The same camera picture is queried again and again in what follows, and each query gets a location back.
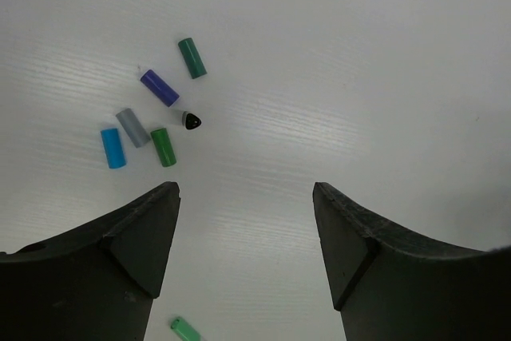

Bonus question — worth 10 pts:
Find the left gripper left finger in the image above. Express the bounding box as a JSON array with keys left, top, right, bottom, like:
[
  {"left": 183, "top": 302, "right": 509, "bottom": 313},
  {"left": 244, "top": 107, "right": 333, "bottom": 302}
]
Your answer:
[{"left": 1, "top": 181, "right": 180, "bottom": 340}]

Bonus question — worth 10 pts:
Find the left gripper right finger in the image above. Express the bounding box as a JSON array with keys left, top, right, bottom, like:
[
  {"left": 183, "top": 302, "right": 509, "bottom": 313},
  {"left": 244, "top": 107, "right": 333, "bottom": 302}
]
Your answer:
[{"left": 313, "top": 182, "right": 510, "bottom": 340}]

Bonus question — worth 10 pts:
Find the light green capped pen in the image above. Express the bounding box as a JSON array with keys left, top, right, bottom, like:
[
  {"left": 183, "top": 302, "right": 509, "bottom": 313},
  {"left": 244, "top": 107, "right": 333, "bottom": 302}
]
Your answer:
[{"left": 170, "top": 317, "right": 202, "bottom": 341}]

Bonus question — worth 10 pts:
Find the blue pen cap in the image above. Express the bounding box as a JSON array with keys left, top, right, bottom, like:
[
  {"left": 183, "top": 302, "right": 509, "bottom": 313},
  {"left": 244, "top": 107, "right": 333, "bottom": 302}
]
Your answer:
[{"left": 101, "top": 128, "right": 127, "bottom": 169}]

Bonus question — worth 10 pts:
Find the grey pen cap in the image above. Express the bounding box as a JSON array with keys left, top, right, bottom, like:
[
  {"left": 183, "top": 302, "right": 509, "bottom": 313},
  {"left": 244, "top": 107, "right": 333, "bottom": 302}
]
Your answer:
[{"left": 116, "top": 108, "right": 151, "bottom": 148}]

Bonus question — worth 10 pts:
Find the black pen cap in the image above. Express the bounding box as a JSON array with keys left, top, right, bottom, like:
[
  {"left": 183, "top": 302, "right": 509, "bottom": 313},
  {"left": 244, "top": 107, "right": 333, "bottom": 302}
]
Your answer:
[{"left": 169, "top": 109, "right": 202, "bottom": 130}]

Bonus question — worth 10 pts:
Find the purple pen cap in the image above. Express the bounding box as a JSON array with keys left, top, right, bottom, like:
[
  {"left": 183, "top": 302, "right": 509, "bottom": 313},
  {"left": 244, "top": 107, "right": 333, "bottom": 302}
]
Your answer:
[{"left": 140, "top": 69, "right": 180, "bottom": 107}]

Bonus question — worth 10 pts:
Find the dark green pen cap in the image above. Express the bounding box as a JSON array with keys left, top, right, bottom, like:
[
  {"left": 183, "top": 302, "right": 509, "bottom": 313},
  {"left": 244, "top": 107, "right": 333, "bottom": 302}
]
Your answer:
[{"left": 178, "top": 38, "right": 208, "bottom": 79}]

